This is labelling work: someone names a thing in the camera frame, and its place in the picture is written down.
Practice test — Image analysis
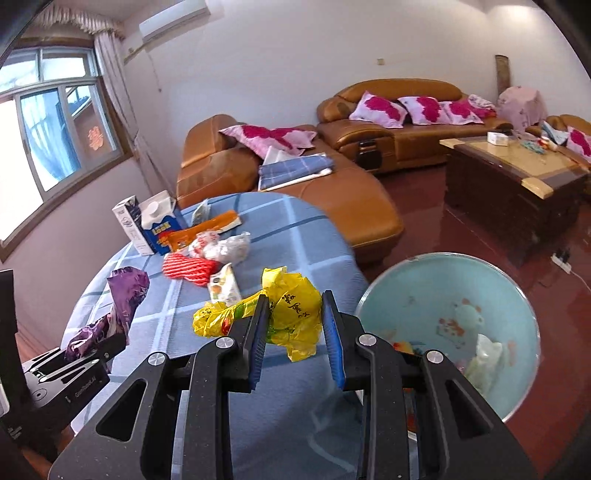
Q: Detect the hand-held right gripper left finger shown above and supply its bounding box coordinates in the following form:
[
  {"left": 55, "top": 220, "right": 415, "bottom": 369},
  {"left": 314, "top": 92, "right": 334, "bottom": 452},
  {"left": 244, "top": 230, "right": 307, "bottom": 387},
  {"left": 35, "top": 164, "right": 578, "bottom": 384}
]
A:
[{"left": 48, "top": 294, "right": 271, "bottom": 480}]

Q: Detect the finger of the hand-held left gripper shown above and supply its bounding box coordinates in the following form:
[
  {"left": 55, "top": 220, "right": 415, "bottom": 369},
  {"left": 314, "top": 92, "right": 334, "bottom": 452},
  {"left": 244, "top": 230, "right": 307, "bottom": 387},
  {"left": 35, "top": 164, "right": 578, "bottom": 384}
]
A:
[{"left": 90, "top": 331, "right": 127, "bottom": 365}]

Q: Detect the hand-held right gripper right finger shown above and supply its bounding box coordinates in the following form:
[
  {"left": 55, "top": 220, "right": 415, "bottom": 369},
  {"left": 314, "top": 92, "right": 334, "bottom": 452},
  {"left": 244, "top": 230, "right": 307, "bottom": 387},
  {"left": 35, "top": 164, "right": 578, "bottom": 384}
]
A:
[{"left": 321, "top": 290, "right": 539, "bottom": 480}]

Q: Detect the purple foil wrapper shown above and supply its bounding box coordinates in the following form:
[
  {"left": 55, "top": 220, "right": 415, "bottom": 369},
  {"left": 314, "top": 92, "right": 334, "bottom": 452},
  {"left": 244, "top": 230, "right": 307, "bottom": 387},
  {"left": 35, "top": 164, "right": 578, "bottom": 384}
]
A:
[{"left": 65, "top": 268, "right": 151, "bottom": 363}]

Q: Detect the small orange blue wrapper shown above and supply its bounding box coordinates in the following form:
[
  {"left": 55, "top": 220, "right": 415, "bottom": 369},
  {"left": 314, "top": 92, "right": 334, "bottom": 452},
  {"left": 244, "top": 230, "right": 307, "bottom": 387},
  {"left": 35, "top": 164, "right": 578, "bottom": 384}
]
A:
[{"left": 392, "top": 340, "right": 435, "bottom": 358}]

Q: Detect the red striped wrapper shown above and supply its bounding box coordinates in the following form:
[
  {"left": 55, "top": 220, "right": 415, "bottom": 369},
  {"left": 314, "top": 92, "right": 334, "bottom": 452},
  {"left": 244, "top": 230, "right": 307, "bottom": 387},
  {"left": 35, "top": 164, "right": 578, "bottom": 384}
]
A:
[{"left": 163, "top": 251, "right": 220, "bottom": 287}]

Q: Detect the teal enamel trash bin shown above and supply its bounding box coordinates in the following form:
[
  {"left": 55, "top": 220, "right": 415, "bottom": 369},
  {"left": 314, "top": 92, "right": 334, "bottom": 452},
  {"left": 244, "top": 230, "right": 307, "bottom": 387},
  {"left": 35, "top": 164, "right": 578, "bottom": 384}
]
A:
[{"left": 355, "top": 252, "right": 541, "bottom": 444}]

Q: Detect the orange snack wrapper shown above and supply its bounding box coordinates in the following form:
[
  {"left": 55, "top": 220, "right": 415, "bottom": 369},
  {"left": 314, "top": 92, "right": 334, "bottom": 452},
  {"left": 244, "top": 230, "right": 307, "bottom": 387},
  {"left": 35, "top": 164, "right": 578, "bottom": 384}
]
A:
[{"left": 159, "top": 210, "right": 243, "bottom": 252}]

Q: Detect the white snack packet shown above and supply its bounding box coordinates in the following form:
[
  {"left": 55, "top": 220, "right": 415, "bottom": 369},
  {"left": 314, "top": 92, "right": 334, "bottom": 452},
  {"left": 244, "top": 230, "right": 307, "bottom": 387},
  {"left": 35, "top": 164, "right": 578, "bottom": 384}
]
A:
[{"left": 208, "top": 263, "right": 242, "bottom": 305}]

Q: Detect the white bag with red print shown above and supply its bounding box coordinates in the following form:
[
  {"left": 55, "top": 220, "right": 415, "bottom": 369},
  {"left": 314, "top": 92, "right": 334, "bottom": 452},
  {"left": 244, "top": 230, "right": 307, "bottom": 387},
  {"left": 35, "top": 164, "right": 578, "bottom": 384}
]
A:
[{"left": 188, "top": 231, "right": 221, "bottom": 259}]

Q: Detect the blue plaid tablecloth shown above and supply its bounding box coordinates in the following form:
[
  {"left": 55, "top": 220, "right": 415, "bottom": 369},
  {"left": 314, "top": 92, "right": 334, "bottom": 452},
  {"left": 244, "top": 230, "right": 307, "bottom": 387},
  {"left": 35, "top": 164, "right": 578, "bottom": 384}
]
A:
[{"left": 62, "top": 193, "right": 370, "bottom": 480}]

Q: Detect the white milk carton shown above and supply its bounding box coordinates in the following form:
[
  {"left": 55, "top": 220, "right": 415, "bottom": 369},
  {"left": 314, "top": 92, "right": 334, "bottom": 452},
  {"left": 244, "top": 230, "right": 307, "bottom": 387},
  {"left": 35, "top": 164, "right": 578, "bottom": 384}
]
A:
[{"left": 112, "top": 195, "right": 157, "bottom": 256}]

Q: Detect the blue drink carton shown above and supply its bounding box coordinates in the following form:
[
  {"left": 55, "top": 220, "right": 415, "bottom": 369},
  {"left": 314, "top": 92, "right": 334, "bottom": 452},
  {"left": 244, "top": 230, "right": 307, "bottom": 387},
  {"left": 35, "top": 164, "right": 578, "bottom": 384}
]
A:
[{"left": 139, "top": 190, "right": 183, "bottom": 256}]

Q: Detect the brown leather chaise sofa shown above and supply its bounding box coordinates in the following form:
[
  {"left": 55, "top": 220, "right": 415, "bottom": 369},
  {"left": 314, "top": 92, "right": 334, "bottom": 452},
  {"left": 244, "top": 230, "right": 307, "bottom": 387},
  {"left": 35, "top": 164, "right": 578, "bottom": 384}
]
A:
[{"left": 176, "top": 114, "right": 404, "bottom": 266}]

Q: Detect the small green packet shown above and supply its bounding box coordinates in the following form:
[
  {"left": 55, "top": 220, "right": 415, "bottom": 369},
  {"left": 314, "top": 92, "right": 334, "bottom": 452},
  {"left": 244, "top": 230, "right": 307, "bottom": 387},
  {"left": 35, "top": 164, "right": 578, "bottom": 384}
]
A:
[{"left": 191, "top": 199, "right": 212, "bottom": 227}]

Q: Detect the folded blue plaid cloth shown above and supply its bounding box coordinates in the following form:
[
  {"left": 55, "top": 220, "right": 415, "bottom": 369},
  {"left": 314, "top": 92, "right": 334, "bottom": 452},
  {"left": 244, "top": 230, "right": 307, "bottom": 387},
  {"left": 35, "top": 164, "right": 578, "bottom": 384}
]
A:
[{"left": 257, "top": 154, "right": 334, "bottom": 191}]

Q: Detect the large pink rose pillow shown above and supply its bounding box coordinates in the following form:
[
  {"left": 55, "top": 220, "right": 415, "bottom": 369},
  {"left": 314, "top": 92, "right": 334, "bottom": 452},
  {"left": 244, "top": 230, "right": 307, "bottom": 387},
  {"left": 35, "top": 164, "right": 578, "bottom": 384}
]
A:
[{"left": 218, "top": 124, "right": 319, "bottom": 158}]

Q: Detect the sliding glass window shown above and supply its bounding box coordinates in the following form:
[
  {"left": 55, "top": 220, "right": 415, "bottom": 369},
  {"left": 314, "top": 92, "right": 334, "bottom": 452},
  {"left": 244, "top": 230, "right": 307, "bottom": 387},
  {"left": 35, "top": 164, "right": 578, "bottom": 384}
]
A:
[{"left": 0, "top": 46, "right": 127, "bottom": 259}]

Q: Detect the brown leather long sofa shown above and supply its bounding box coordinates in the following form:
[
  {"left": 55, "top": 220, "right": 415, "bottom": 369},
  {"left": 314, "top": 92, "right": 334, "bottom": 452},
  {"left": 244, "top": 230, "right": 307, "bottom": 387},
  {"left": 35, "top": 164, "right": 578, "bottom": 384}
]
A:
[{"left": 316, "top": 78, "right": 513, "bottom": 174}]

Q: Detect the dark wooden coffee table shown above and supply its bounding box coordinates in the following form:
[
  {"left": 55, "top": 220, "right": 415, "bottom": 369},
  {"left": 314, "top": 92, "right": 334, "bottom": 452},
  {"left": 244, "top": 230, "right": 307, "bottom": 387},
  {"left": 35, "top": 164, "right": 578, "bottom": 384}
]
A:
[{"left": 438, "top": 134, "right": 591, "bottom": 264}]

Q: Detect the pale pink curtain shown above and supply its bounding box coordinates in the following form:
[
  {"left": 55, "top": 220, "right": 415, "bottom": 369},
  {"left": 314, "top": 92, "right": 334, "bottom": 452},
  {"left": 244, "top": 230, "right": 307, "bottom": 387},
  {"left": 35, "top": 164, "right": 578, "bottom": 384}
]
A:
[{"left": 92, "top": 32, "right": 176, "bottom": 199}]

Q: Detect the folded pink blanket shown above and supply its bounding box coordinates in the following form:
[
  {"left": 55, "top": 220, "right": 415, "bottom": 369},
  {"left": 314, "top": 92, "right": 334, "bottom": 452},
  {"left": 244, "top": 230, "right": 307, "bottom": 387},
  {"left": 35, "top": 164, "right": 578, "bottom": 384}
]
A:
[{"left": 468, "top": 93, "right": 498, "bottom": 120}]

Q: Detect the pink cloth covered object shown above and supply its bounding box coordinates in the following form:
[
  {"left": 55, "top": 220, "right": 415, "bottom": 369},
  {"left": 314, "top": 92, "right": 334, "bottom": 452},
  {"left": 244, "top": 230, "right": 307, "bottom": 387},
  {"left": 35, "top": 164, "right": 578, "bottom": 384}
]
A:
[{"left": 496, "top": 86, "right": 548, "bottom": 134}]

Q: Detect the teal cloth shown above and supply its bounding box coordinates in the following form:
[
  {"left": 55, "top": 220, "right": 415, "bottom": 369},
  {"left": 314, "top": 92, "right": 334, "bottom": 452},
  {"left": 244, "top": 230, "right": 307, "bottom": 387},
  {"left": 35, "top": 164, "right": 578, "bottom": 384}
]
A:
[{"left": 542, "top": 122, "right": 568, "bottom": 146}]

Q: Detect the pink rose armchair pillow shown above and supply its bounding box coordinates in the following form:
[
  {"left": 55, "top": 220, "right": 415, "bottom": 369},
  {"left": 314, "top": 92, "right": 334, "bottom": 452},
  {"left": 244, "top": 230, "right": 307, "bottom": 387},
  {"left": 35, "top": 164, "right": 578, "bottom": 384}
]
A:
[{"left": 566, "top": 127, "right": 591, "bottom": 160}]

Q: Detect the rolled brown mat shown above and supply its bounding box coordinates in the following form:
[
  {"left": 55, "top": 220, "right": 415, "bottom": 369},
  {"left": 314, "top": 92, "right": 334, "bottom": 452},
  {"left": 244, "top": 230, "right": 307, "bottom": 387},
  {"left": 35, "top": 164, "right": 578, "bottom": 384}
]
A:
[{"left": 495, "top": 54, "right": 509, "bottom": 100}]

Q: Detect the brown leather armchair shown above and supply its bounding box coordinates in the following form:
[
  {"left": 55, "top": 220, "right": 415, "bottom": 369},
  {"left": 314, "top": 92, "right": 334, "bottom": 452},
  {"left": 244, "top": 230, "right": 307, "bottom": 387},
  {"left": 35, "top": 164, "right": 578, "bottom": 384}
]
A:
[{"left": 540, "top": 114, "right": 591, "bottom": 162}]

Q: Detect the fringed curtain valance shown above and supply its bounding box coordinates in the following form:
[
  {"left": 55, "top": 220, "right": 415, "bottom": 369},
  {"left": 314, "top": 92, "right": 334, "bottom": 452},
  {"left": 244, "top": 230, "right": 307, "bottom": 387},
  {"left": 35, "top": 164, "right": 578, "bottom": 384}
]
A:
[{"left": 32, "top": 4, "right": 125, "bottom": 40}]

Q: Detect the white air conditioner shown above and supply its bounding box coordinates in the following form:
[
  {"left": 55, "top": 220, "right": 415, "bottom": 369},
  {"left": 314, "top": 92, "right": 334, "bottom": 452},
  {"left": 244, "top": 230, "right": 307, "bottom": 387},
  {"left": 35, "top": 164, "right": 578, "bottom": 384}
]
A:
[{"left": 139, "top": 0, "right": 209, "bottom": 44}]

